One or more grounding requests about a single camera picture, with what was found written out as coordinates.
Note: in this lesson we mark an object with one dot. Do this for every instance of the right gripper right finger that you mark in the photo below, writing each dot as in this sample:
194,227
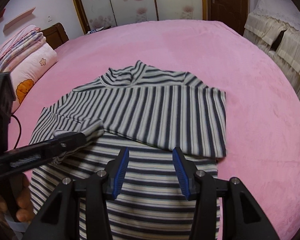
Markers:
243,218

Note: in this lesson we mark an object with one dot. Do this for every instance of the black white striped shirt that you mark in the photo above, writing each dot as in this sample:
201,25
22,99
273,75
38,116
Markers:
151,112

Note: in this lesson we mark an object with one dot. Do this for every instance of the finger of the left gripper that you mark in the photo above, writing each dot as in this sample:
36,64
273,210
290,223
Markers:
65,143

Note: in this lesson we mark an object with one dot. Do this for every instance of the dark brown wooden door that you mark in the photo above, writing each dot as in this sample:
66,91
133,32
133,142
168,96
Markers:
233,13

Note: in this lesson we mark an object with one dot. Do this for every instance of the left hand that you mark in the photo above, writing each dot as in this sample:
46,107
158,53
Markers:
23,199

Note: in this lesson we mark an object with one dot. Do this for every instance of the pink wall shelf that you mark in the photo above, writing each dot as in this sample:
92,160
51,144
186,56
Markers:
18,18

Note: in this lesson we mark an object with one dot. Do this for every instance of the floral sliding wardrobe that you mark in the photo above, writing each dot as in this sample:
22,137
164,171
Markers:
95,14

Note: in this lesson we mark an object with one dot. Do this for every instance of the folded pink quilt stack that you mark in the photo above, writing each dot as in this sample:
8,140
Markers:
27,57

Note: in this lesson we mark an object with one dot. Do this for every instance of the dark wooden headboard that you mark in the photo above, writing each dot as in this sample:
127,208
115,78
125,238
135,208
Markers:
55,35

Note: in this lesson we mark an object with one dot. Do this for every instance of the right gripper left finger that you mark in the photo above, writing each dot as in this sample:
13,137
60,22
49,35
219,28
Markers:
59,216

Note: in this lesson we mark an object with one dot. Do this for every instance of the cream lace covered furniture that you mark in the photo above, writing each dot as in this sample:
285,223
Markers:
274,26

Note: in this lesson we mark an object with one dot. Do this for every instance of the pink bed cover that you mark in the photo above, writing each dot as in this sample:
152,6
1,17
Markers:
262,109

